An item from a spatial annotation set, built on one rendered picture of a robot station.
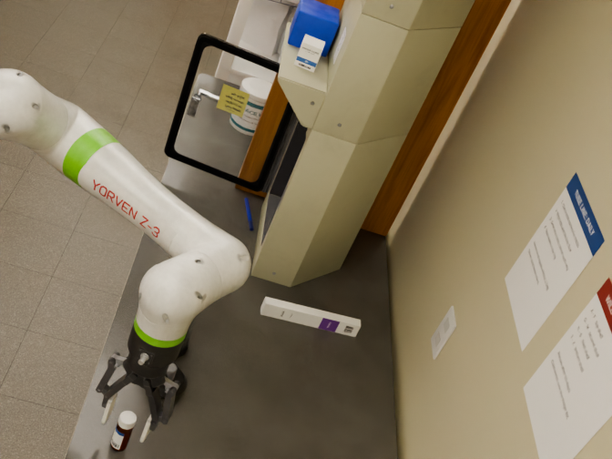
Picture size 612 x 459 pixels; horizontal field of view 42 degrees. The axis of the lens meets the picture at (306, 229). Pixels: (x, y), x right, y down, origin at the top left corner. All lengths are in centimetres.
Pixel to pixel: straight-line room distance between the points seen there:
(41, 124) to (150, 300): 39
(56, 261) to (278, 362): 164
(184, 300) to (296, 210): 74
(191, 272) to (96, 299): 197
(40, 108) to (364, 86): 72
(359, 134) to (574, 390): 82
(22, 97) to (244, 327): 83
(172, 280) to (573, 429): 67
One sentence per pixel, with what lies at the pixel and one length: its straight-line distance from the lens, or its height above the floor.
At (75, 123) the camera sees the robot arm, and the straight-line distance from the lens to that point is 159.
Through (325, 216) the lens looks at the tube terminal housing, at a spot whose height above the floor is 119.
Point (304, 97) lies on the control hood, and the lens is 184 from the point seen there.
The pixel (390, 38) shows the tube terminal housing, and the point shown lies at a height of 168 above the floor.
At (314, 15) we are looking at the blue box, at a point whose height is 160.
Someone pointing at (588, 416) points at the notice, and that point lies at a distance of 131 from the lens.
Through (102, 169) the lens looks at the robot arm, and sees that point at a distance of 153.
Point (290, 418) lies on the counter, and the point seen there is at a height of 94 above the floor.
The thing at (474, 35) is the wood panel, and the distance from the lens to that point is 220.
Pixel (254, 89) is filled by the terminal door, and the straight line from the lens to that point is 220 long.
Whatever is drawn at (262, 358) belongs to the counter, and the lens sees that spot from 194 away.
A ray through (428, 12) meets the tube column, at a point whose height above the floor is 175.
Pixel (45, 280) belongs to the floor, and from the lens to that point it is 332.
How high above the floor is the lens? 230
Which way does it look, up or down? 35 degrees down
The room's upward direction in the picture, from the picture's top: 24 degrees clockwise
